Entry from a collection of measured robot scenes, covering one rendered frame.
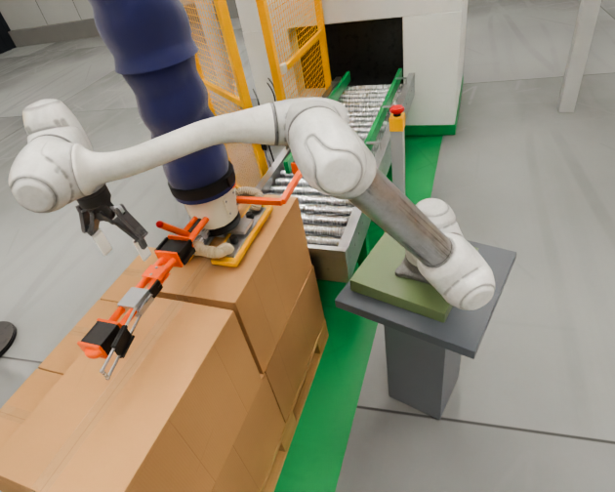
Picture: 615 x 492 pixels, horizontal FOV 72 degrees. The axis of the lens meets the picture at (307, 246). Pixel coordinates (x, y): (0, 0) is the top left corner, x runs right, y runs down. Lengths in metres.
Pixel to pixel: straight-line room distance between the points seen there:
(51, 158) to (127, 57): 0.47
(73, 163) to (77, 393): 0.70
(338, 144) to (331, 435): 1.53
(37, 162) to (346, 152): 0.56
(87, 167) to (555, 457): 1.96
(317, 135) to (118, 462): 0.88
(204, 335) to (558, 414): 1.58
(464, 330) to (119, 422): 1.03
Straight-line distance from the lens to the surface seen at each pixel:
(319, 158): 0.83
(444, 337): 1.43
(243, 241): 1.51
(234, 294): 1.38
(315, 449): 2.08
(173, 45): 1.27
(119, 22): 1.25
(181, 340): 1.33
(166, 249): 1.40
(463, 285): 1.23
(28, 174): 0.89
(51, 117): 1.04
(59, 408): 1.38
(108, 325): 1.23
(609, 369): 2.45
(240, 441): 1.61
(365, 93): 3.78
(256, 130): 1.01
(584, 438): 2.22
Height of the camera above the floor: 1.88
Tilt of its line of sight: 39 degrees down
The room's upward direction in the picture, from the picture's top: 12 degrees counter-clockwise
